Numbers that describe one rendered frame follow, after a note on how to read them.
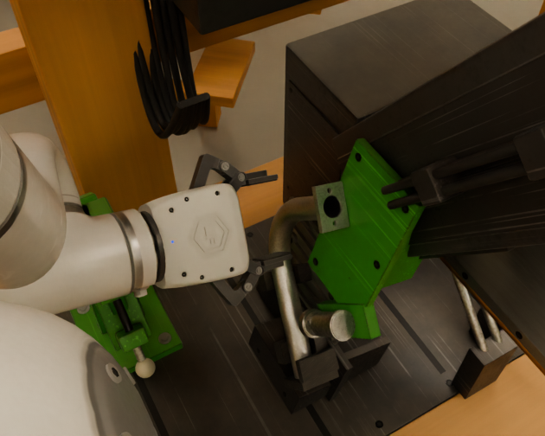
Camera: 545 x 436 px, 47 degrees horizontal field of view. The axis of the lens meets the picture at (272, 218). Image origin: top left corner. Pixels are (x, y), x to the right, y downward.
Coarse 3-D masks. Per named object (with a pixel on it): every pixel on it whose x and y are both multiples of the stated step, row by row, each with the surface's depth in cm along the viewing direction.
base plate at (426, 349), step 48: (192, 288) 102; (384, 288) 102; (432, 288) 102; (192, 336) 96; (240, 336) 96; (384, 336) 96; (432, 336) 96; (144, 384) 91; (192, 384) 91; (240, 384) 91; (384, 384) 91; (432, 384) 91; (192, 432) 87; (240, 432) 87; (288, 432) 87; (336, 432) 87; (384, 432) 87
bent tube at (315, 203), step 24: (312, 192) 72; (336, 192) 73; (288, 216) 79; (312, 216) 75; (336, 216) 74; (288, 240) 84; (288, 264) 85; (288, 288) 85; (288, 312) 85; (288, 336) 85
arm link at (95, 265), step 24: (72, 216) 59; (96, 216) 61; (72, 240) 58; (96, 240) 58; (120, 240) 59; (72, 264) 57; (96, 264) 58; (120, 264) 59; (24, 288) 55; (48, 288) 56; (72, 288) 57; (96, 288) 58; (120, 288) 60
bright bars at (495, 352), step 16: (464, 288) 82; (464, 304) 82; (480, 336) 82; (496, 336) 83; (480, 352) 83; (496, 352) 83; (512, 352) 84; (464, 368) 86; (480, 368) 82; (496, 368) 86; (464, 384) 88; (480, 384) 88
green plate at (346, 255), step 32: (352, 160) 71; (384, 160) 68; (352, 192) 73; (352, 224) 74; (384, 224) 69; (320, 256) 81; (352, 256) 75; (384, 256) 70; (416, 256) 75; (352, 288) 77
